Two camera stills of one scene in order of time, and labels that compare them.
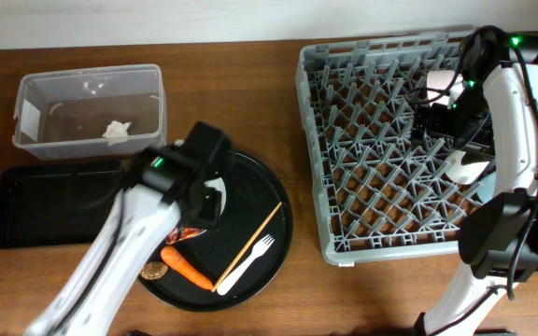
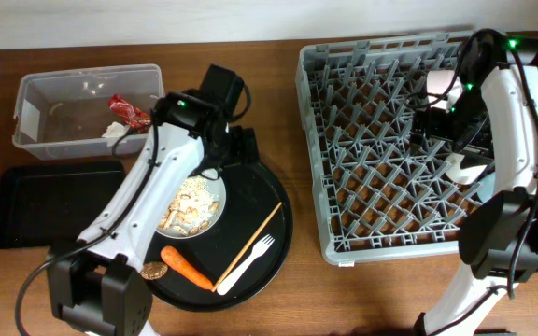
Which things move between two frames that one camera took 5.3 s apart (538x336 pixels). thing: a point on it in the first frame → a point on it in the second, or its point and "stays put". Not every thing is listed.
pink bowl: (442, 79) stays put
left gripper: (210, 217) → (246, 150)
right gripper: (478, 144) stays put
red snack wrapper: (180, 232) → (132, 116)
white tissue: (116, 133) stays put
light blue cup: (487, 188) stays put
